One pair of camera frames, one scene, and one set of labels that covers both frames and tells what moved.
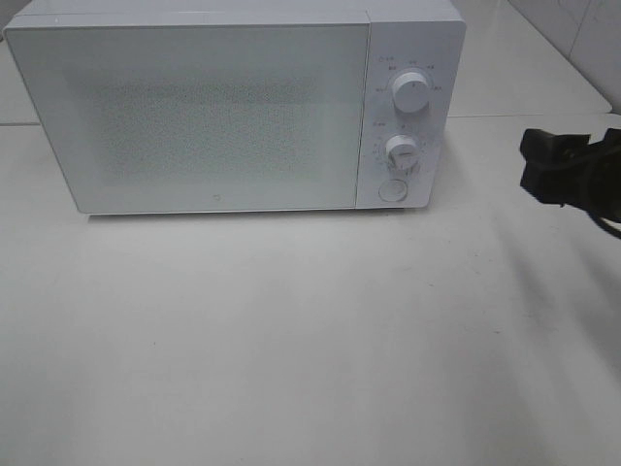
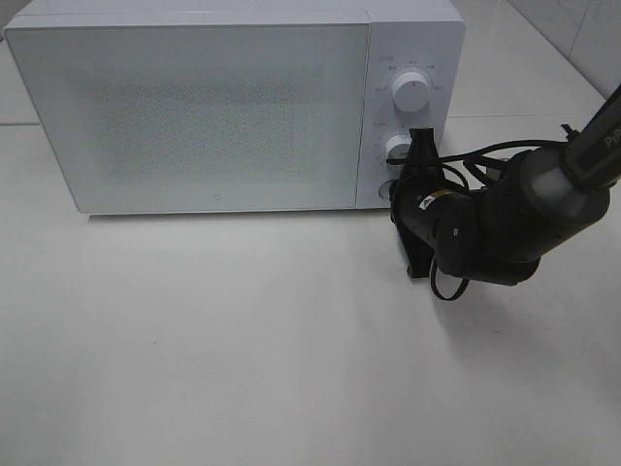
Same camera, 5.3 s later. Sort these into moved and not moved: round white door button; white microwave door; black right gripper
Moved: black right gripper
Not moved: round white door button; white microwave door
